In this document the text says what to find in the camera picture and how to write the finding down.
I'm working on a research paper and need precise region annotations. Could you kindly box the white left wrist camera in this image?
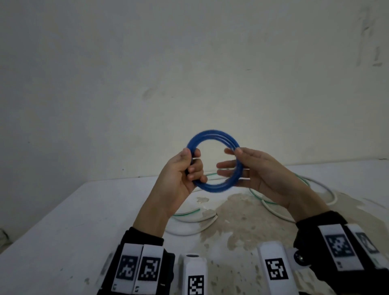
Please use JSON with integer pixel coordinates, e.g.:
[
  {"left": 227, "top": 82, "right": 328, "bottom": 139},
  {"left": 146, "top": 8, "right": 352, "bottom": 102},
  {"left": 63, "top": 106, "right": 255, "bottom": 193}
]
[{"left": 181, "top": 254, "right": 208, "bottom": 295}]

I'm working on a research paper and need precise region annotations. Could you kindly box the white cable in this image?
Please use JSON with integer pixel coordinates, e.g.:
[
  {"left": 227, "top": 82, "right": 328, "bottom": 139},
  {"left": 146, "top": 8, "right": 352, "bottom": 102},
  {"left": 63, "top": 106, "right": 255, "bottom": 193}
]
[{"left": 164, "top": 175, "right": 338, "bottom": 237}]

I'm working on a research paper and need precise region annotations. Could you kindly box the person's left forearm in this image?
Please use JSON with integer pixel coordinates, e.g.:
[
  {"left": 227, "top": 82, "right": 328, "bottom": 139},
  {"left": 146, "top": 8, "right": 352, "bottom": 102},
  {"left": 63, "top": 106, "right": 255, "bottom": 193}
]
[{"left": 133, "top": 194, "right": 180, "bottom": 238}]

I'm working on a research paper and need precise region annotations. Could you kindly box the blue cable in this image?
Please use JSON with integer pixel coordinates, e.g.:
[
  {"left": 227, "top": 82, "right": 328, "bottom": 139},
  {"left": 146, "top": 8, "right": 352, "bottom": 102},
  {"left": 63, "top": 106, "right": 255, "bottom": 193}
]
[{"left": 185, "top": 130, "right": 244, "bottom": 194}]

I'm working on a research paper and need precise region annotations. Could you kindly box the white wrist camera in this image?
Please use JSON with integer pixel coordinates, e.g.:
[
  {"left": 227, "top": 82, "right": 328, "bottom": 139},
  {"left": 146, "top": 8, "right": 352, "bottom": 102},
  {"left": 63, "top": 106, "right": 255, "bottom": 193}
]
[
  {"left": 257, "top": 241, "right": 308, "bottom": 295},
  {"left": 181, "top": 254, "right": 208, "bottom": 295}
]

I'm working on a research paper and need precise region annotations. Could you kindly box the person's right hand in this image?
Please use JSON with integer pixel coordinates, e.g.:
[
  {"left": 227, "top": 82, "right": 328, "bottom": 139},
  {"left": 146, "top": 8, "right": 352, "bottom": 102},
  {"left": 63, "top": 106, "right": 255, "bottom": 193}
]
[{"left": 216, "top": 147, "right": 308, "bottom": 209}]

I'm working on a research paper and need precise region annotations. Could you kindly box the black wristband with markers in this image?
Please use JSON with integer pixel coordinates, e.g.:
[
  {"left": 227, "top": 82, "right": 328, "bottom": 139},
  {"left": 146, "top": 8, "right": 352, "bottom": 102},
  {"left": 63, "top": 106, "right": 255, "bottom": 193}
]
[
  {"left": 97, "top": 227, "right": 176, "bottom": 295},
  {"left": 293, "top": 210, "right": 389, "bottom": 295}
]

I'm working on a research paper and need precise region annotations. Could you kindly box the person's left hand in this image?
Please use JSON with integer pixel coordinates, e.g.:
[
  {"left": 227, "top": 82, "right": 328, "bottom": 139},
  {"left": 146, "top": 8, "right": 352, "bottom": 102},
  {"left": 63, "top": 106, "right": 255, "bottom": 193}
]
[{"left": 152, "top": 148, "right": 208, "bottom": 207}]

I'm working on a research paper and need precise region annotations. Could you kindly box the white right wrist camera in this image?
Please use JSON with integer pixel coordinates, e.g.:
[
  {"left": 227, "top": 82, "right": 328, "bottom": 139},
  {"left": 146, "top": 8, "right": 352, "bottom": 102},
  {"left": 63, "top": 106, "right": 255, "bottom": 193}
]
[{"left": 257, "top": 241, "right": 308, "bottom": 295}]

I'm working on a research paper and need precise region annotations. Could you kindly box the black right wristband with markers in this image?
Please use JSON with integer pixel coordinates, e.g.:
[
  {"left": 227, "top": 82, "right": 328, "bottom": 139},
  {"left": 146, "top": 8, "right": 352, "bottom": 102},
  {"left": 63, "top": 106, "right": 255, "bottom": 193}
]
[{"left": 293, "top": 210, "right": 389, "bottom": 295}]

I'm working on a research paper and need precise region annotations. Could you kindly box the black left wristband with markers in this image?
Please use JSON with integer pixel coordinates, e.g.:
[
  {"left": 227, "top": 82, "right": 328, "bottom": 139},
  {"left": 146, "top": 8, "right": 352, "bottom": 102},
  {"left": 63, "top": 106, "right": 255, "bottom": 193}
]
[{"left": 97, "top": 227, "right": 176, "bottom": 295}]

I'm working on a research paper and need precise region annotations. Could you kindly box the green cable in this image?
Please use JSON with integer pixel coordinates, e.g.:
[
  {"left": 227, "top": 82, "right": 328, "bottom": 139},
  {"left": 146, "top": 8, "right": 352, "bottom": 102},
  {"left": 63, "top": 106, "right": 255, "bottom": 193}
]
[{"left": 173, "top": 172, "right": 310, "bottom": 217}]

